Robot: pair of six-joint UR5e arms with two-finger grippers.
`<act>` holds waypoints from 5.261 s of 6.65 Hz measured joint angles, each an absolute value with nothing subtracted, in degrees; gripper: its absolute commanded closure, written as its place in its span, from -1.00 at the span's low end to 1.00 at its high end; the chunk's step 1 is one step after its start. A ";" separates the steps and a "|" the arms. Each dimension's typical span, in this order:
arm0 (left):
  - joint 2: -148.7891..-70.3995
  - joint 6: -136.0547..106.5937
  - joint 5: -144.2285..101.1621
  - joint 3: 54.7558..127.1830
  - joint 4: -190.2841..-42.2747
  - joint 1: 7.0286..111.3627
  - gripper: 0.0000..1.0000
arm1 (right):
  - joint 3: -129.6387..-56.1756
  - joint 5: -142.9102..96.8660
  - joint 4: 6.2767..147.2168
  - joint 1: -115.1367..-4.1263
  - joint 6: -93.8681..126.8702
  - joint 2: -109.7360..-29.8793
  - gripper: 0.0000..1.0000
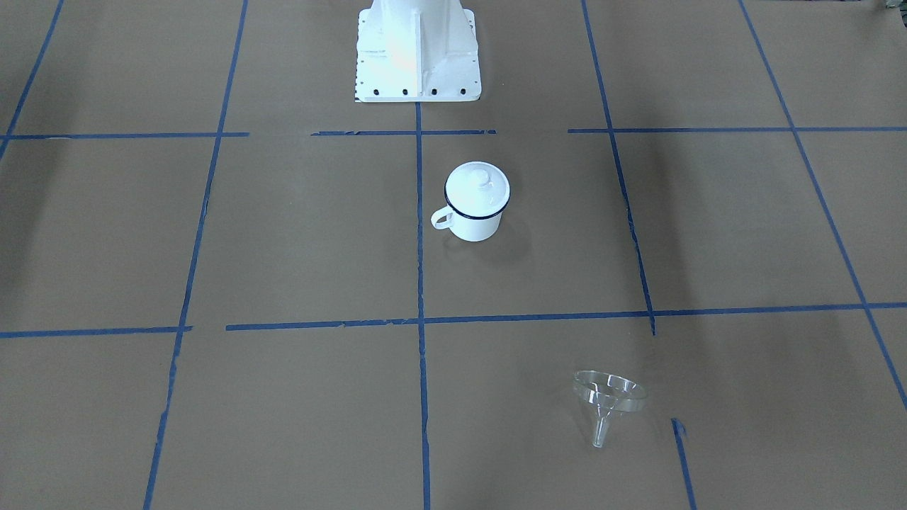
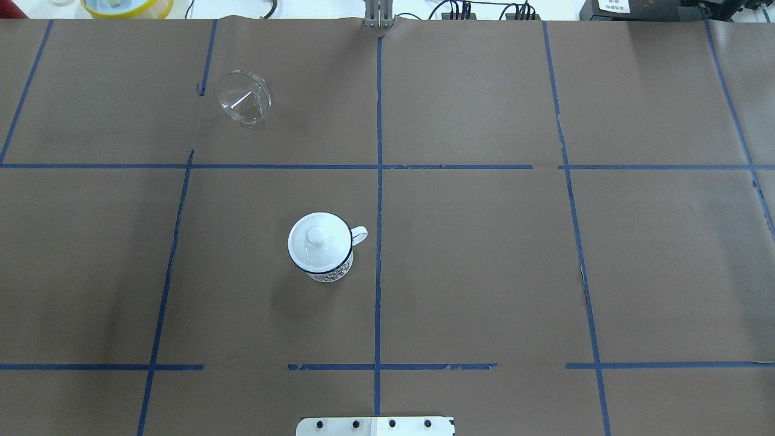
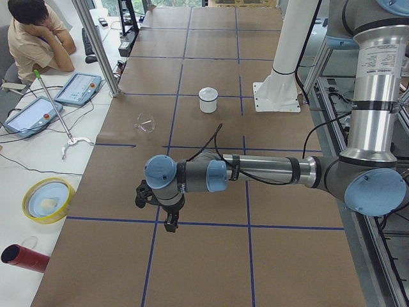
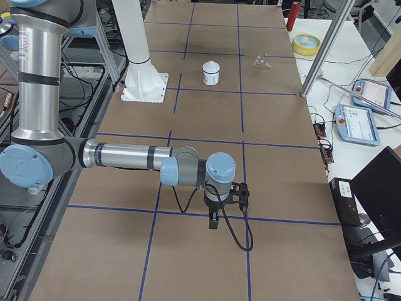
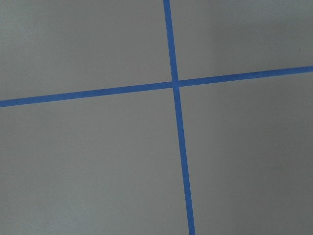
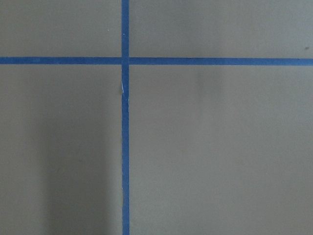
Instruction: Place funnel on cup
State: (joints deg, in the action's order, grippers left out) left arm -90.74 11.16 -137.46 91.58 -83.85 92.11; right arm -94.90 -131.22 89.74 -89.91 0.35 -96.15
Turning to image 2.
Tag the clear glass funnel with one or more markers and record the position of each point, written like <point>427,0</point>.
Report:
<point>244,96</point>

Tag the white enamel cup blue rim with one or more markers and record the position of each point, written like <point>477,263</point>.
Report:
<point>359,233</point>

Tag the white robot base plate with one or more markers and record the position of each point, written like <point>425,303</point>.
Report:
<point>400,425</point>

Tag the white cup lid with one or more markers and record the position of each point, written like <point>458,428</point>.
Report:
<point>319,242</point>

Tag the grey metal bracket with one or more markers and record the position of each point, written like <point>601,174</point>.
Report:
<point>379,13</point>

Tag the dark equipment box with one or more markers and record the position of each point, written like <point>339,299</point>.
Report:
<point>642,11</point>

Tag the black power strip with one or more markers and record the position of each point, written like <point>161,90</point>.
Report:
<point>485,10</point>

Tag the yellow tape roll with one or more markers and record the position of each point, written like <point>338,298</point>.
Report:
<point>128,9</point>

